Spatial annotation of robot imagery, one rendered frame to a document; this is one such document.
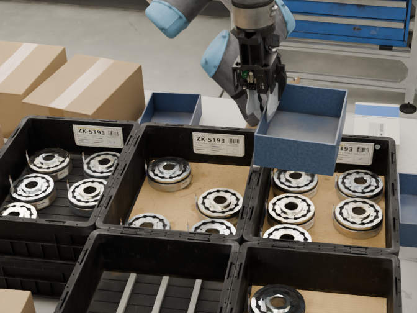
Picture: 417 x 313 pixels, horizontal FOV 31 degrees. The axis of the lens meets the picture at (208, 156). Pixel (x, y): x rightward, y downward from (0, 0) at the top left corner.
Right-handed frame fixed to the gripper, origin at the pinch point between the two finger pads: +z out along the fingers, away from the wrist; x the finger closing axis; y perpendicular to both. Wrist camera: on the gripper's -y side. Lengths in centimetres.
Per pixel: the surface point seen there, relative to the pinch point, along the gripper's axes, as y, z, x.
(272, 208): -3.6, 26.4, -1.2
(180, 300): 24.6, 28.8, -13.2
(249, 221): 9.7, 19.3, -2.3
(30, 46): -63, 20, -92
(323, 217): -7.4, 30.2, 9.3
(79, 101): -36, 22, -63
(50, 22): -248, 99, -200
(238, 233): 13.9, 19.3, -3.4
